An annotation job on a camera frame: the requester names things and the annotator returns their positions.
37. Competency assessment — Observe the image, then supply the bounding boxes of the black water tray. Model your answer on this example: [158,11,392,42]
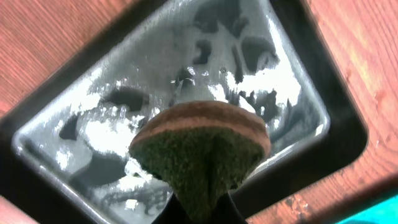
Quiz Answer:
[1,1,368,223]

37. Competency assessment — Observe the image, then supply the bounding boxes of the dark wet sponge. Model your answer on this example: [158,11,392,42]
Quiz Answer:
[129,101,271,223]

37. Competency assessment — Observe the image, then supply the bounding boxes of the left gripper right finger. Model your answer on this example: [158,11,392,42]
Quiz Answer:
[213,193,247,224]

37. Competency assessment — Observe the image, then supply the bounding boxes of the teal plastic tray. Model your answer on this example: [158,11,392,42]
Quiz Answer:
[336,195,397,224]

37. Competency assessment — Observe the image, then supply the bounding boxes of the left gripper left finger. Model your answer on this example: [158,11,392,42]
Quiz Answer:
[152,194,193,224]

